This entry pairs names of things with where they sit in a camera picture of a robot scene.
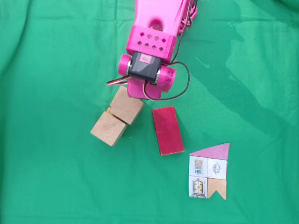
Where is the wooden cube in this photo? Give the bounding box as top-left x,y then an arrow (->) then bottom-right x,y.
90,111 -> 128,147
109,85 -> 145,126

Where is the green cloth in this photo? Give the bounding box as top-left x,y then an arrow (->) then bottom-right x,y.
0,0 -> 299,224

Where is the red white black servo cable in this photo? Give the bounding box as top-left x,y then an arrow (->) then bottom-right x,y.
107,0 -> 199,102

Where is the paper house picture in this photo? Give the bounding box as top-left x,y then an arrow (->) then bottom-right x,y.
188,142 -> 231,201

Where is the red wooden roof block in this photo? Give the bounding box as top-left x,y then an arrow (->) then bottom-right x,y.
151,106 -> 185,156

